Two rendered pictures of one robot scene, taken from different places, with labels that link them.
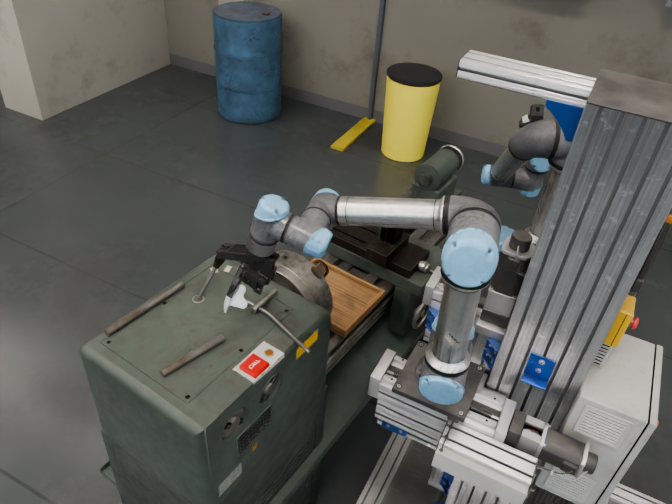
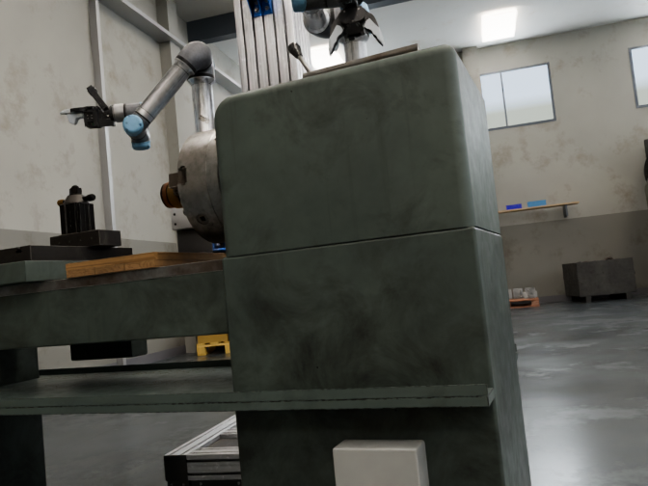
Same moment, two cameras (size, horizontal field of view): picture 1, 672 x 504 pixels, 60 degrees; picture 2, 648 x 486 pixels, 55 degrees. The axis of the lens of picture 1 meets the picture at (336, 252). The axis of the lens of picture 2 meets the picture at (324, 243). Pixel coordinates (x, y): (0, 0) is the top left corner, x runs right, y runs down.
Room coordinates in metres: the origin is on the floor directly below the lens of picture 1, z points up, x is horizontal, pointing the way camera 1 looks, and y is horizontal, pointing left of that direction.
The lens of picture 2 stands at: (1.60, 1.88, 0.78)
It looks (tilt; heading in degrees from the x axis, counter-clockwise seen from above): 4 degrees up; 261
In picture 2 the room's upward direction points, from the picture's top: 6 degrees counter-clockwise
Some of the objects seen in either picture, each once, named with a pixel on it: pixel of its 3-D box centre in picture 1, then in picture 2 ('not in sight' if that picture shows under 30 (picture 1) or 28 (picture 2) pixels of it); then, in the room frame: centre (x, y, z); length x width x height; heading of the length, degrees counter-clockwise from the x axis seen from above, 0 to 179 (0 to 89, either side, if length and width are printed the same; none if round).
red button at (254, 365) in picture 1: (254, 366); not in sight; (1.07, 0.20, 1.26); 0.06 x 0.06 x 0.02; 58
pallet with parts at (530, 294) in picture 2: not in sight; (506, 298); (-3.70, -9.33, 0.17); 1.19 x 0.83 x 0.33; 156
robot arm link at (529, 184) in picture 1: (527, 179); (139, 134); (1.88, -0.67, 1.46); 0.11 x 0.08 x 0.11; 87
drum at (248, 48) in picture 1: (248, 62); not in sight; (5.37, 0.97, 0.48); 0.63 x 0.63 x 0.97
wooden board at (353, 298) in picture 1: (329, 294); (151, 264); (1.80, 0.01, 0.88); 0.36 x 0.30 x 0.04; 58
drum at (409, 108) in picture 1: (408, 113); not in sight; (4.79, -0.52, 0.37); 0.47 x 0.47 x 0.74
